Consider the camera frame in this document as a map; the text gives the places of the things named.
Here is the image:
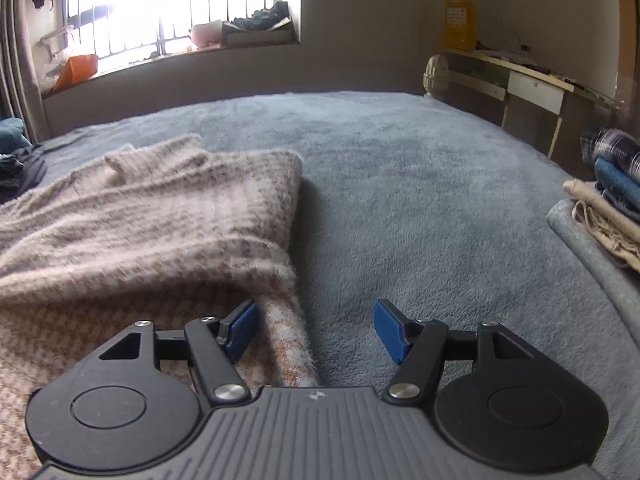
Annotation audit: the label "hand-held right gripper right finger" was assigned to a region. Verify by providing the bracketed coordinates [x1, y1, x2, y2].
[373, 297, 536, 404]

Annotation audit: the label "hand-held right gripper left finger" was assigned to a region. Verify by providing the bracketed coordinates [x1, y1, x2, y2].
[99, 299, 260, 407]

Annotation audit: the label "pink white houndstooth coat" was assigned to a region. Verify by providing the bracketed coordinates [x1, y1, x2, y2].
[0, 132, 321, 480]

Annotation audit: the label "black clothes bundle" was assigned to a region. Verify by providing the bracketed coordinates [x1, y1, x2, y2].
[230, 1, 291, 31]

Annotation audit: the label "grey bed blanket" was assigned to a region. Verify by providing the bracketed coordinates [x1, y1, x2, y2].
[0, 90, 640, 480]

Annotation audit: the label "folded grey cloth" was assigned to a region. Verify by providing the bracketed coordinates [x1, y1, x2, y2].
[546, 199, 640, 341]

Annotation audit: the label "folded beige cloth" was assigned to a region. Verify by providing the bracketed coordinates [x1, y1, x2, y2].
[562, 177, 640, 273]

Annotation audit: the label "white carved bedpost finial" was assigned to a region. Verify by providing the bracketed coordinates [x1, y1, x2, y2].
[424, 54, 448, 98]

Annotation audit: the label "dark grey garment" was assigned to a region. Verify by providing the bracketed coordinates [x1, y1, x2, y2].
[0, 145, 48, 205]

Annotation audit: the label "folded blue jeans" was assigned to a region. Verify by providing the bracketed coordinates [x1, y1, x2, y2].
[594, 157, 640, 208]

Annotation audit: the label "white wooden desk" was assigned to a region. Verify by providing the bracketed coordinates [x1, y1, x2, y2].
[442, 47, 626, 158]

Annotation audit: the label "folded plaid shirt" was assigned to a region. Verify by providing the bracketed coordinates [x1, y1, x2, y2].
[580, 127, 640, 181]

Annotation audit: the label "cardboard box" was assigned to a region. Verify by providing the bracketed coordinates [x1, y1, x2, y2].
[220, 17, 295, 47]

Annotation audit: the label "pink bowl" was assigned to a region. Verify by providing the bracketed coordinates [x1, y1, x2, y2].
[191, 20, 223, 51]

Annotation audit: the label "light blue garment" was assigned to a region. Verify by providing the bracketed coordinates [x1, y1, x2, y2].
[0, 117, 33, 158]

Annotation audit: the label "orange bag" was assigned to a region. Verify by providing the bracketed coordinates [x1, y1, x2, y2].
[52, 54, 99, 92]

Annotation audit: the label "yellow box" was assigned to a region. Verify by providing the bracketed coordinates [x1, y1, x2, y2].
[444, 0, 477, 52]

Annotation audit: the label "white plastic bag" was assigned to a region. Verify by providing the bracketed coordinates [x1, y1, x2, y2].
[42, 25, 81, 77]

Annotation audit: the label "grey curtain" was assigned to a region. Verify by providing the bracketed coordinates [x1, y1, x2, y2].
[0, 0, 51, 141]

